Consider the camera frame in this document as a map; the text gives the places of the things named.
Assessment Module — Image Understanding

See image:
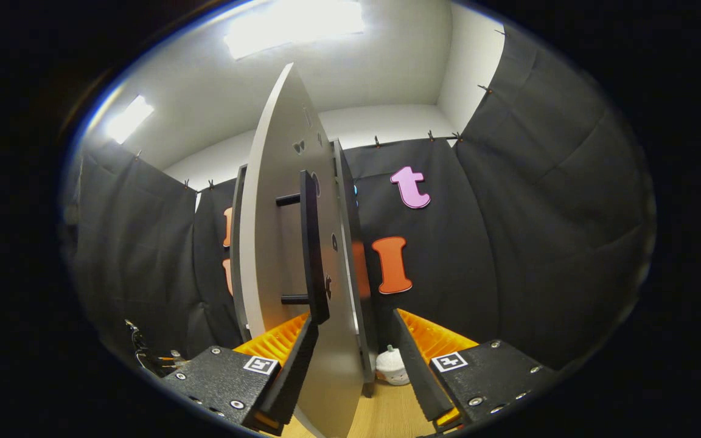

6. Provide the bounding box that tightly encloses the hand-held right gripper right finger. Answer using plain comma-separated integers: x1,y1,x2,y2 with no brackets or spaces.
392,308,561,436

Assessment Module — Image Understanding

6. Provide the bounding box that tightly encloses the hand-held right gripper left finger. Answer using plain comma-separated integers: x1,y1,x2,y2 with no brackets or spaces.
161,313,321,436

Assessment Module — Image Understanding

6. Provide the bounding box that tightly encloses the dark grey cabinet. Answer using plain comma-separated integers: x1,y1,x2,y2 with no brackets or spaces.
231,139,380,399

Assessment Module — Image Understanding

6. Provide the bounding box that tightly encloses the black cabinet door handle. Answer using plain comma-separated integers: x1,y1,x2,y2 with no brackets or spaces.
276,170,331,325

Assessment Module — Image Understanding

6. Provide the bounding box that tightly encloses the beige cabinet door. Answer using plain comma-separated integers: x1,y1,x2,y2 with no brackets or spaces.
244,63,366,438

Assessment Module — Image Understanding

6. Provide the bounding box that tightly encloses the small white round jar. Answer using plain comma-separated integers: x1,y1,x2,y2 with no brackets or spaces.
376,345,411,386

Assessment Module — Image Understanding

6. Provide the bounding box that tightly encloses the black backdrop cloth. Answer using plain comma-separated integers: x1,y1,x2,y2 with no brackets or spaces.
61,24,655,390

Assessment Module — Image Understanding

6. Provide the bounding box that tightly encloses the small ceiling light panel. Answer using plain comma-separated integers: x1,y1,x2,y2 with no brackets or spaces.
104,96,155,145

